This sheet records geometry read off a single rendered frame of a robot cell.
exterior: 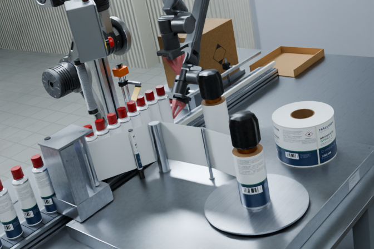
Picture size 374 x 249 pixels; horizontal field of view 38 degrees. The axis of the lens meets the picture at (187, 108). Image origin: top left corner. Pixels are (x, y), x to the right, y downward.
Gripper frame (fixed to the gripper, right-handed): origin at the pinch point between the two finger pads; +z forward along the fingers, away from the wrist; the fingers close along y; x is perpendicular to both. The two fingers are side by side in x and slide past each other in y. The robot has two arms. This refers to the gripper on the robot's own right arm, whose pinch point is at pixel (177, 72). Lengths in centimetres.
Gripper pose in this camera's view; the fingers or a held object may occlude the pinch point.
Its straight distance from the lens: 188.9
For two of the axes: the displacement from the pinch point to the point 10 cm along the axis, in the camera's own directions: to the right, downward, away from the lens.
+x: -7.6, -1.1, 6.4
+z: 1.9, 9.0, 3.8
